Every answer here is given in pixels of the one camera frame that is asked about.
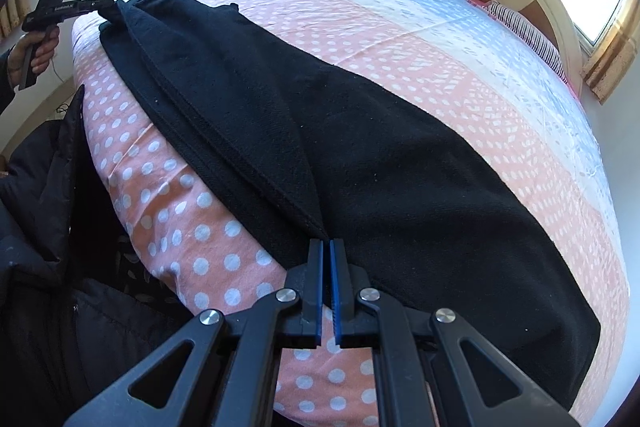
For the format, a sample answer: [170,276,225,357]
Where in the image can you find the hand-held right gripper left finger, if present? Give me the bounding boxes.
[64,238,325,427]

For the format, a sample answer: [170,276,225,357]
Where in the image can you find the pink polka-dot bed sheet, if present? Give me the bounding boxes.
[70,0,632,427]

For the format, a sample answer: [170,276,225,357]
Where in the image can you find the black pants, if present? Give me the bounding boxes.
[98,0,601,410]

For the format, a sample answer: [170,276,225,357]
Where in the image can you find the person's left hand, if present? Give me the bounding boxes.
[9,29,61,84]

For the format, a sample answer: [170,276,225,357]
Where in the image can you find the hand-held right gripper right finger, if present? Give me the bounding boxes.
[329,238,581,427]

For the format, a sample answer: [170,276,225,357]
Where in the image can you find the striped pillow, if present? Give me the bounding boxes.
[487,1,569,82]

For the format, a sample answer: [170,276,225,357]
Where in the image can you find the beige patterned curtain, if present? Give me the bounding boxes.
[580,0,640,106]
[0,0,32,40]

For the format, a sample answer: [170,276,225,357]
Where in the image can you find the person's black jacket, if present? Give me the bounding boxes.
[0,84,206,427]

